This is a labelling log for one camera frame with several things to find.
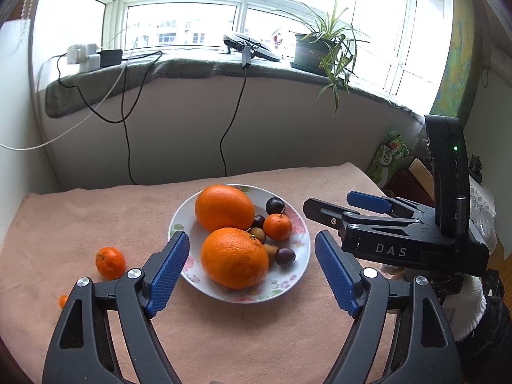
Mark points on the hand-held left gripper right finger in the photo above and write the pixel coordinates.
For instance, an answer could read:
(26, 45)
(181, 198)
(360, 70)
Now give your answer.
(336, 274)

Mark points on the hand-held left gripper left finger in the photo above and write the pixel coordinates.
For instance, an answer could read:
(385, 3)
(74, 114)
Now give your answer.
(168, 274)

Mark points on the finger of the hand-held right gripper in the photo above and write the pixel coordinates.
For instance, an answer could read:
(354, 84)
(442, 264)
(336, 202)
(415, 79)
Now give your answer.
(368, 200)
(324, 210)

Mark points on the dark purple plum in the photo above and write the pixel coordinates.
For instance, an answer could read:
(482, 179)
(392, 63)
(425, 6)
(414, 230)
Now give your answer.
(258, 221)
(275, 205)

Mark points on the mandarin with stem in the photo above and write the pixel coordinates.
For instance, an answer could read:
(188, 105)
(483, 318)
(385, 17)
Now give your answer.
(277, 227)

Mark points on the small mandarin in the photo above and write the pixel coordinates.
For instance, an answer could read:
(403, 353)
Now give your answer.
(110, 263)

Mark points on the brown longan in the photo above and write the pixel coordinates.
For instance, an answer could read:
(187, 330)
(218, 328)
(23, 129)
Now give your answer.
(258, 235)
(271, 252)

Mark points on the large round orange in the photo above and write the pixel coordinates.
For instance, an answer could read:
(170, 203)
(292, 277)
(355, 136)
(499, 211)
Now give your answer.
(234, 258)

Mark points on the white floral plate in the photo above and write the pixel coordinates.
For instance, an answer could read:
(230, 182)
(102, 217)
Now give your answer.
(240, 294)

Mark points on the oval orange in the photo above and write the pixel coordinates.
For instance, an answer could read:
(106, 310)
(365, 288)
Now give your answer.
(224, 207)

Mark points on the small orange kumquat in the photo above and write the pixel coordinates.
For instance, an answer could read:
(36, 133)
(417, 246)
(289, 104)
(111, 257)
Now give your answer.
(63, 300)

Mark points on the person's right forearm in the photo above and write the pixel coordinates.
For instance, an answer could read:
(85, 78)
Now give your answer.
(472, 308)

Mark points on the person's right hand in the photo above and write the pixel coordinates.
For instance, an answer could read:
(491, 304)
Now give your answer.
(394, 274)

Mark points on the green printed package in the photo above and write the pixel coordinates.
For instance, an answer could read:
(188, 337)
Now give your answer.
(386, 156)

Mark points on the cardboard box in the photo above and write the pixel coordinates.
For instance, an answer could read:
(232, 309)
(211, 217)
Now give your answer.
(418, 172)

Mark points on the white lace cloth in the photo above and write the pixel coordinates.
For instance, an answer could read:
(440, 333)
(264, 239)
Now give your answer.
(482, 204)

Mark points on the peach towel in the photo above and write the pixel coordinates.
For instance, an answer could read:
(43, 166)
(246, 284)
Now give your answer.
(248, 340)

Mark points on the potted spider plant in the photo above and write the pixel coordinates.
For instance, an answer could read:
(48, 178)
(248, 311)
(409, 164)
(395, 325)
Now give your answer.
(310, 50)

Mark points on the grey flat device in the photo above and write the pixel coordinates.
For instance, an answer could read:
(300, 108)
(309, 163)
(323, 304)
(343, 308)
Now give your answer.
(252, 44)

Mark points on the grey windowsill cloth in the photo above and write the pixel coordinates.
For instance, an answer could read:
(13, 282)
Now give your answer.
(200, 74)

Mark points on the black power adapter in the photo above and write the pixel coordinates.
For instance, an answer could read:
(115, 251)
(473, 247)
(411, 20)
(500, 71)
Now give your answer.
(111, 58)

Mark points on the white foam board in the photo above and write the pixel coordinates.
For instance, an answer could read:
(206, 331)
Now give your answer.
(16, 96)

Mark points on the white power adapters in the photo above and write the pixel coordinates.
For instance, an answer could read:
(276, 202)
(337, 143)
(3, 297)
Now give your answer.
(82, 55)

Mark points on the yellow green wall poster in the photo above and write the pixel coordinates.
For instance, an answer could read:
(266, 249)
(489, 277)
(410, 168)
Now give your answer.
(456, 60)

